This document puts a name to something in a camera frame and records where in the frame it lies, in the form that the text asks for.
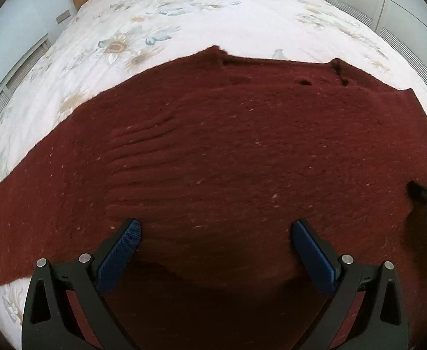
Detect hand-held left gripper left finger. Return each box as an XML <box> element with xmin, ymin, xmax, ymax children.
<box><xmin>21</xmin><ymin>218</ymin><xmax>142</xmax><ymax>350</ymax></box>

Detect floral bed sheet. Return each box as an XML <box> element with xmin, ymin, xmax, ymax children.
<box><xmin>0</xmin><ymin>0</ymin><xmax>427</xmax><ymax>350</ymax></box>

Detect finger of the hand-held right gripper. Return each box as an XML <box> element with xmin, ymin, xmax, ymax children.
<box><xmin>407</xmin><ymin>180</ymin><xmax>427</xmax><ymax>227</ymax></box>

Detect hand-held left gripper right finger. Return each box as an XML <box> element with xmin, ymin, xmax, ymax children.
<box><xmin>291</xmin><ymin>219</ymin><xmax>409</xmax><ymax>350</ymax></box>

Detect white louvered wardrobe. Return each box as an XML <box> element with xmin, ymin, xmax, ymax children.
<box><xmin>323</xmin><ymin>0</ymin><xmax>427</xmax><ymax>104</ymax></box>
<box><xmin>0</xmin><ymin>34</ymin><xmax>51</xmax><ymax>155</ymax></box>

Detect dark red knit sweater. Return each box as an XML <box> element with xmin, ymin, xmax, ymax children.
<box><xmin>0</xmin><ymin>45</ymin><xmax>427</xmax><ymax>350</ymax></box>

